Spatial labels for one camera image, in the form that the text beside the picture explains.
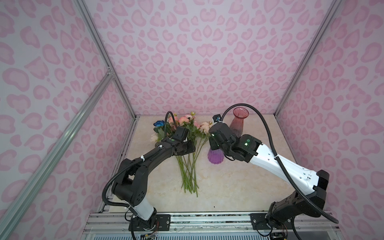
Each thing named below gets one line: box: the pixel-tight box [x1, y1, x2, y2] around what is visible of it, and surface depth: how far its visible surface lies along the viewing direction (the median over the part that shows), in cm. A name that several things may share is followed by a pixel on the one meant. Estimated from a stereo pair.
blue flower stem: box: [153, 120, 165, 133], surface depth 105 cm
